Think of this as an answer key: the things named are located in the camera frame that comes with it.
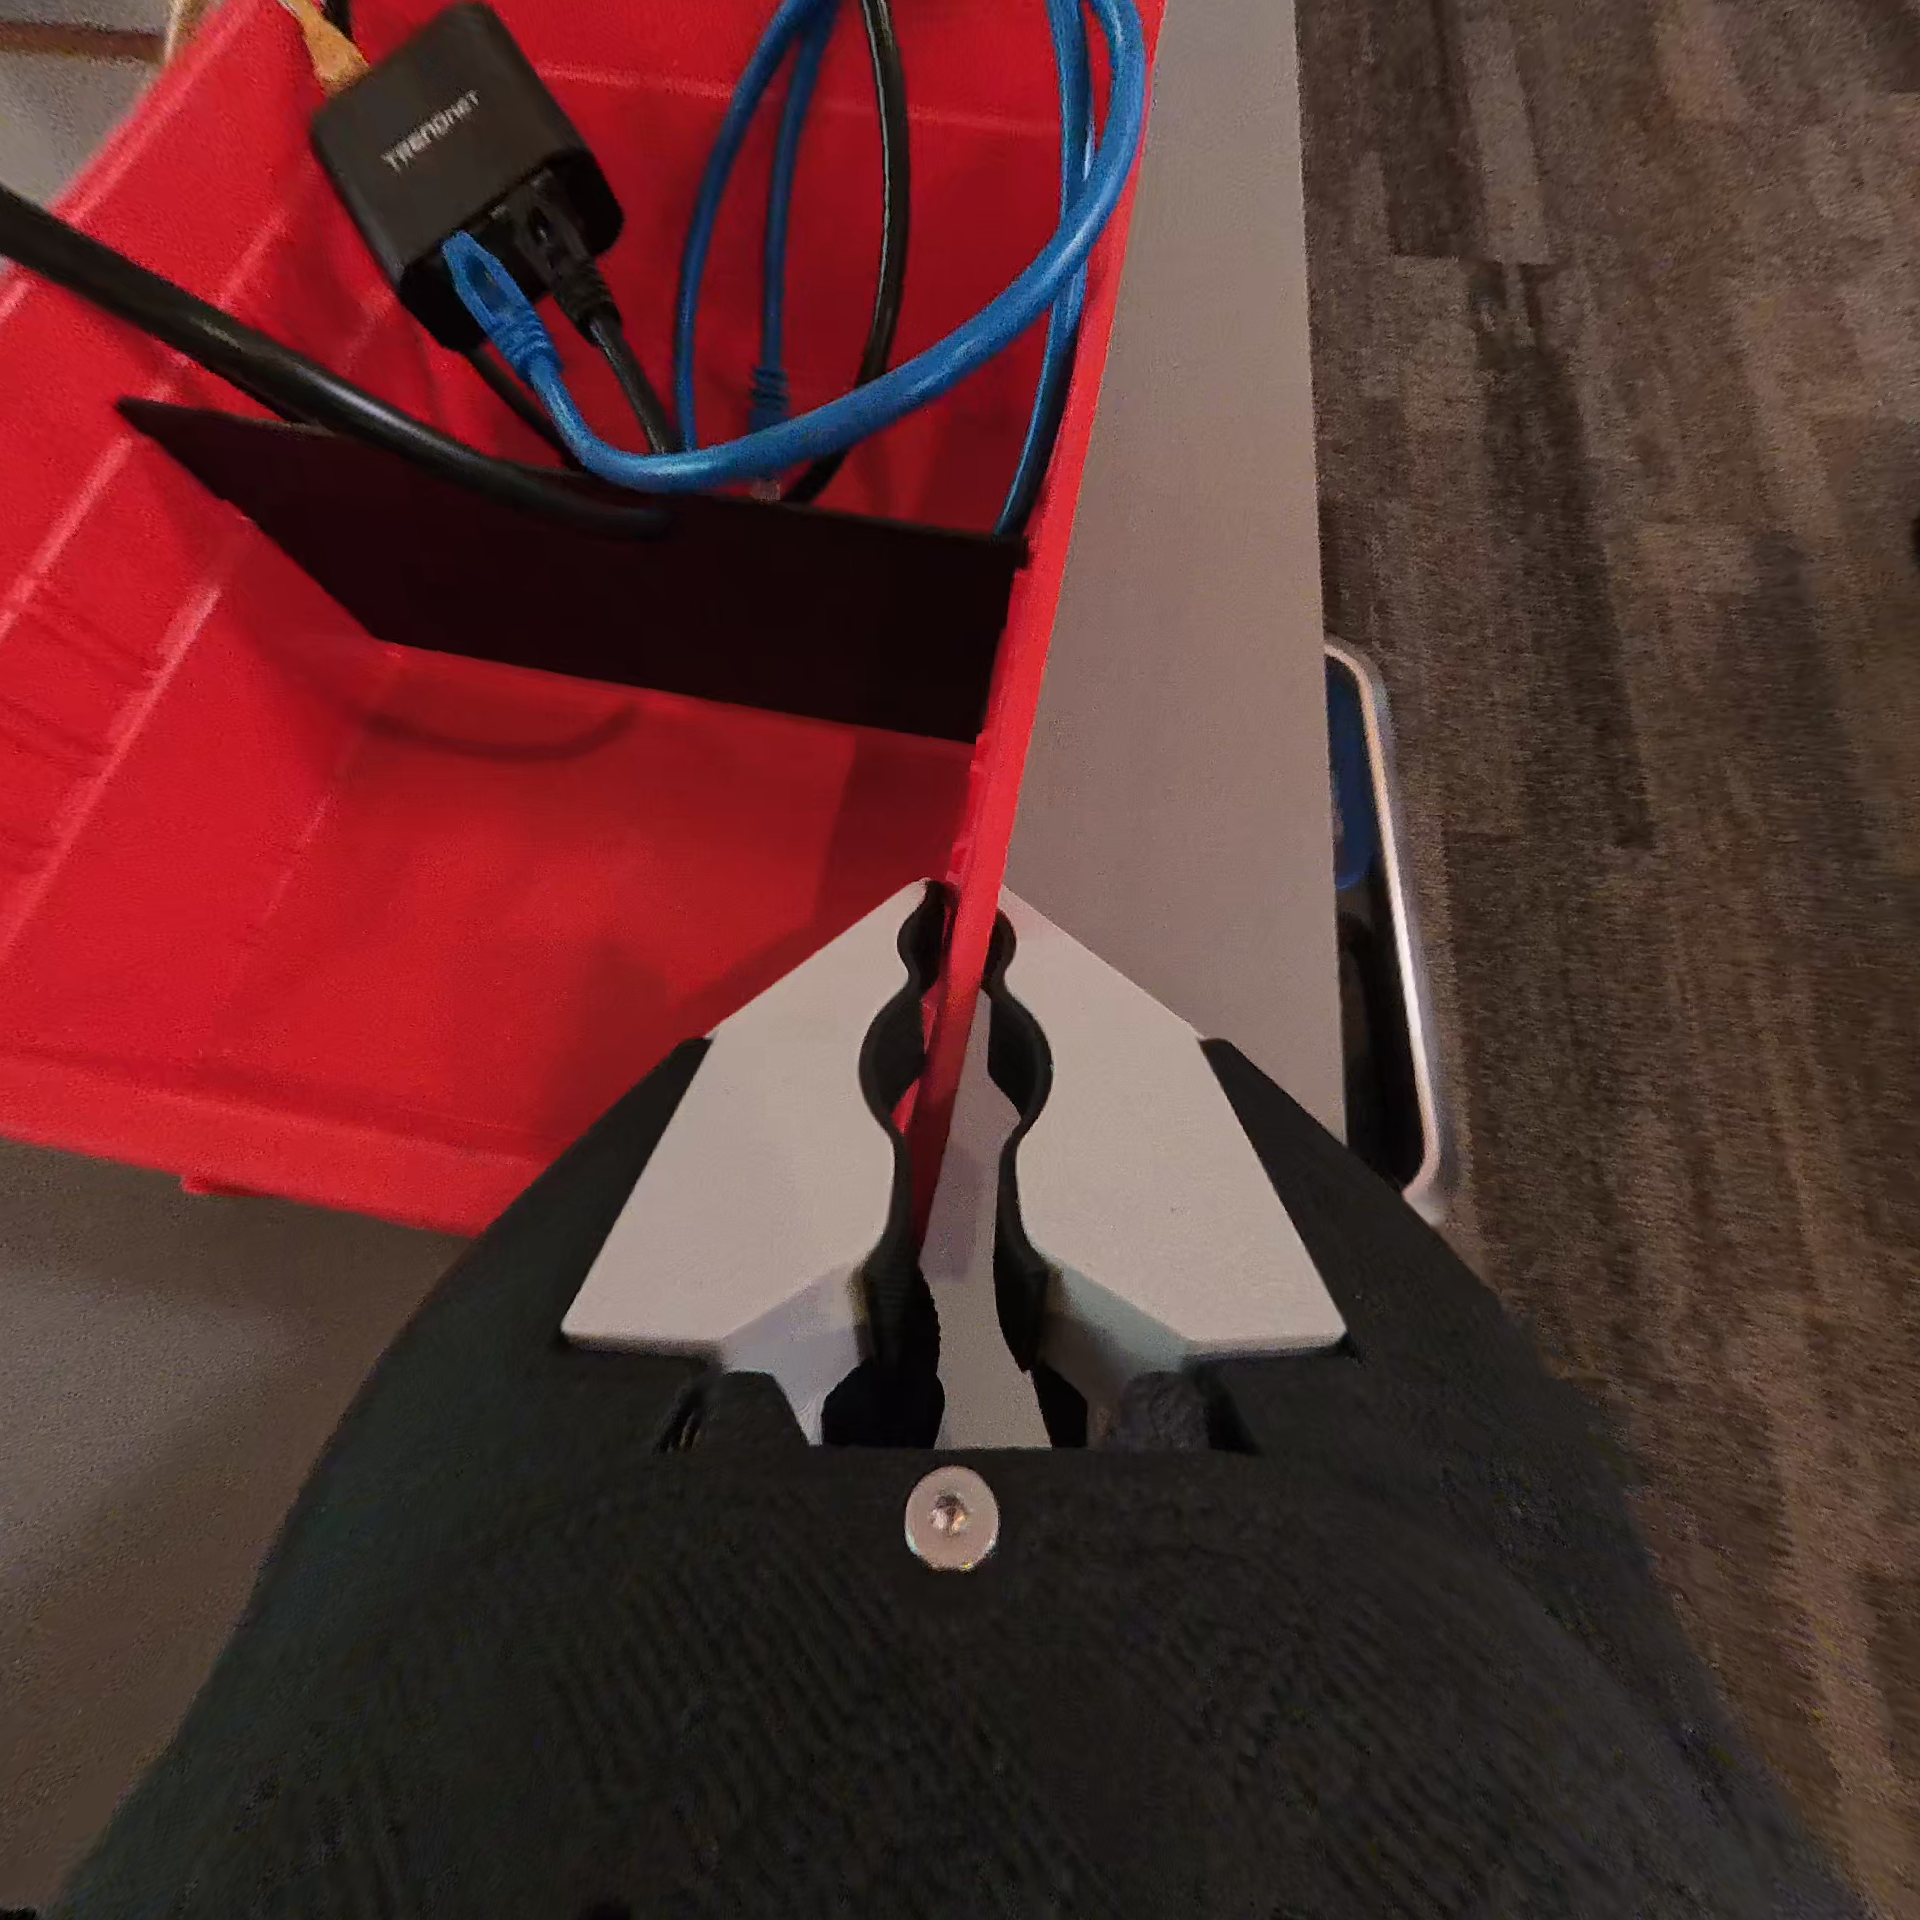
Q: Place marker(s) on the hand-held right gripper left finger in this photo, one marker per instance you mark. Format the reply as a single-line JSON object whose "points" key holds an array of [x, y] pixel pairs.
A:
{"points": [[750, 1187]]}

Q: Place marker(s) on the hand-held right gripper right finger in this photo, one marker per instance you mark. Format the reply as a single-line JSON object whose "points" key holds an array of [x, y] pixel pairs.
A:
{"points": [[1170, 1187]]}

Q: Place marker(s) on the red plastic bin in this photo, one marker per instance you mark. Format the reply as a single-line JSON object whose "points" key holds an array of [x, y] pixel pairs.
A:
{"points": [[452, 900]]}

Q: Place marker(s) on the black ethernet adapter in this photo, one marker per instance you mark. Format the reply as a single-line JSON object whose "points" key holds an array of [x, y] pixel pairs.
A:
{"points": [[436, 149]]}

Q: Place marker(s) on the black bin divider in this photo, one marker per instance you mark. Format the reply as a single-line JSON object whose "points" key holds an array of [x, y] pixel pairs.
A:
{"points": [[675, 615]]}

